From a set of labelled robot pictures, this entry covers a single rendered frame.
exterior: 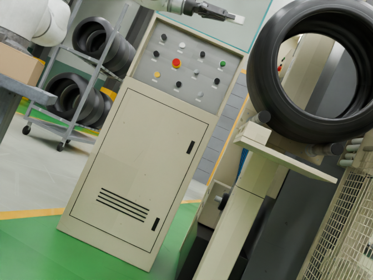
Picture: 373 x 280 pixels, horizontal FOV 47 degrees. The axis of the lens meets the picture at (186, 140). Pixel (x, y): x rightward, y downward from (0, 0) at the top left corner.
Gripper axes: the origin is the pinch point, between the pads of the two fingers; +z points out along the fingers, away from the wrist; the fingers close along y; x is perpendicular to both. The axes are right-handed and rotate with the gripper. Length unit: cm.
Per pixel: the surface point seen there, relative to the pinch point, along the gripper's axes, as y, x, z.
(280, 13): -8.6, -3.7, 15.4
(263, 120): -11.5, 35.7, 20.2
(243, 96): 921, -114, 59
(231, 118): 923, -54, 45
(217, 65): 66, 6, -3
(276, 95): -10.9, 26.0, 22.1
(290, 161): -11, 47, 34
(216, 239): 25, 88, 20
